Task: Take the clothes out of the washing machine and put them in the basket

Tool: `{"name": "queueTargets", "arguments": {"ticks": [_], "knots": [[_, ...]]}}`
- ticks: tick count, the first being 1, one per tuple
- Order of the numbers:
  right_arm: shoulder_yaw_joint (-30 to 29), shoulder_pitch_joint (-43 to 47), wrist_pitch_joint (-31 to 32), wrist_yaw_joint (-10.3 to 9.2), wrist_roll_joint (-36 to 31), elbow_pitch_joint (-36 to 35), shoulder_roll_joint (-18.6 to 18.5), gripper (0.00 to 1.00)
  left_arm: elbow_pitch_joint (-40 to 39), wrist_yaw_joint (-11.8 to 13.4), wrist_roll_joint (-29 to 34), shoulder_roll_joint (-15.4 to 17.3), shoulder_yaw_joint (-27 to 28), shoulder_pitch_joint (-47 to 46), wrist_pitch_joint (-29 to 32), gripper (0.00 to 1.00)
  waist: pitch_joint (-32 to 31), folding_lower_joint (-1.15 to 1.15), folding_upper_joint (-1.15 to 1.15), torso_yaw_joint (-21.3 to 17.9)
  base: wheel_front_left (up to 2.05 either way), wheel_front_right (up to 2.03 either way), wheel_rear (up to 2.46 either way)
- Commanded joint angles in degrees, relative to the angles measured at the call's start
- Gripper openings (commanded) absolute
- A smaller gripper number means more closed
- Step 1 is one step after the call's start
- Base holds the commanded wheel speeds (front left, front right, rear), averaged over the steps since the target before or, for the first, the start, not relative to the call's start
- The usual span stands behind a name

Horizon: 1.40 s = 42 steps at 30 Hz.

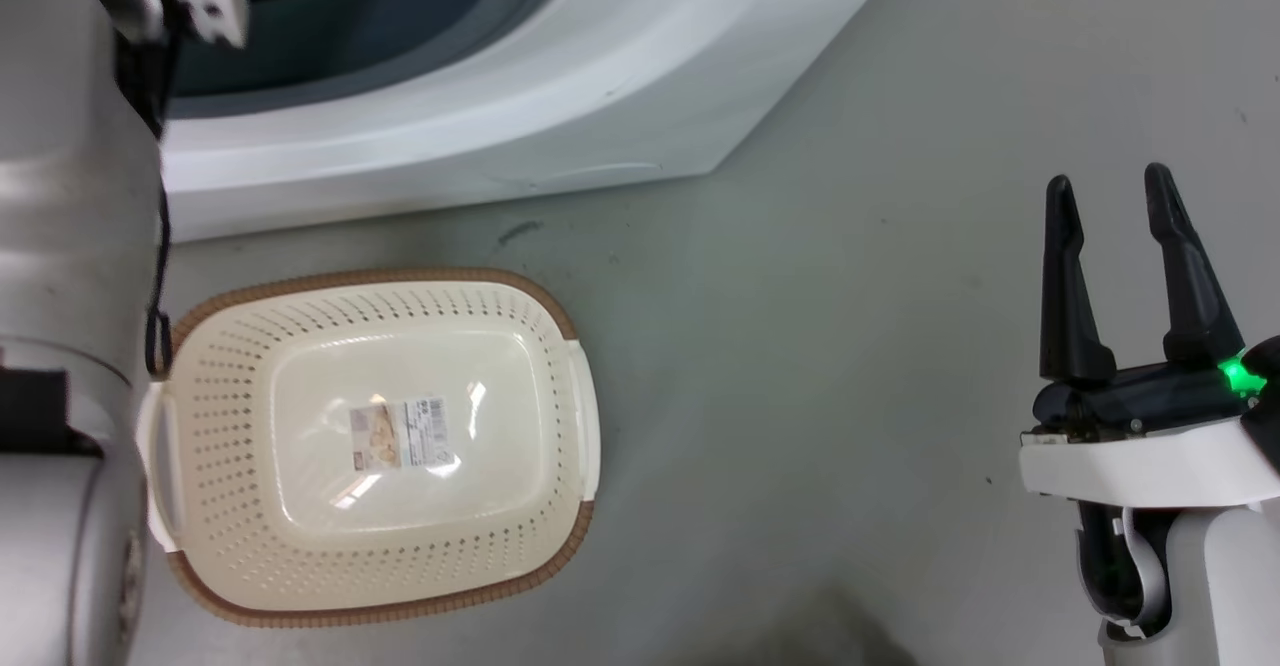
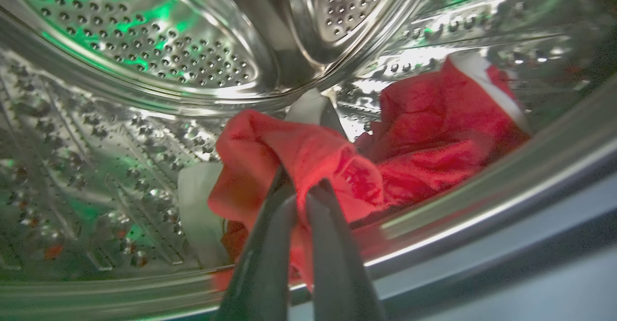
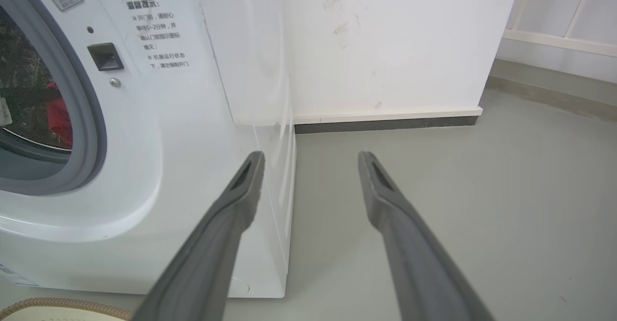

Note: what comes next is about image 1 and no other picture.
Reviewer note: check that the white front-load washing machine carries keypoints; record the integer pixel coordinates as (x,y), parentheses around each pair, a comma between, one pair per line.
(480,96)

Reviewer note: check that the cream perforated laundry basket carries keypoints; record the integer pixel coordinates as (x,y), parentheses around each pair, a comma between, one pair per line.
(300,546)

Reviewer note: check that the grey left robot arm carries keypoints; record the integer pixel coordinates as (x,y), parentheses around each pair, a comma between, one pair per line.
(60,246)

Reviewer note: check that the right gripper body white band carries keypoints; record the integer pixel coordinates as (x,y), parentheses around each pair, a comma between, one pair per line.
(1150,446)

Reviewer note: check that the paper label sticker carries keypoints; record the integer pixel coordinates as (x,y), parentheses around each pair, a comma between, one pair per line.
(398,433)

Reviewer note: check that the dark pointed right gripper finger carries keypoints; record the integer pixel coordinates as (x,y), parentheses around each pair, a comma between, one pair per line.
(1192,276)
(1066,306)

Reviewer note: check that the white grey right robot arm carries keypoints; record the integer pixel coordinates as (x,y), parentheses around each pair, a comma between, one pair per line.
(1200,586)

